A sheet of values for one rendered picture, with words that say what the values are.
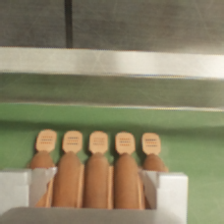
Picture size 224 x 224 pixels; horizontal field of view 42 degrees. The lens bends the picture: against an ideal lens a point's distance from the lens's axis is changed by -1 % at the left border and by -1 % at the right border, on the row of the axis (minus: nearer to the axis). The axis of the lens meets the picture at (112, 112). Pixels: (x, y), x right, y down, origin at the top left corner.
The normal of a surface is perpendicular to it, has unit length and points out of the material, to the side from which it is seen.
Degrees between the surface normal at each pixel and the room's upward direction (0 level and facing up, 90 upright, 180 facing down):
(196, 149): 3
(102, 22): 90
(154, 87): 90
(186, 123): 3
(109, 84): 90
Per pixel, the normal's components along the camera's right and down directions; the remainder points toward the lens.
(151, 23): -0.02, 0.70
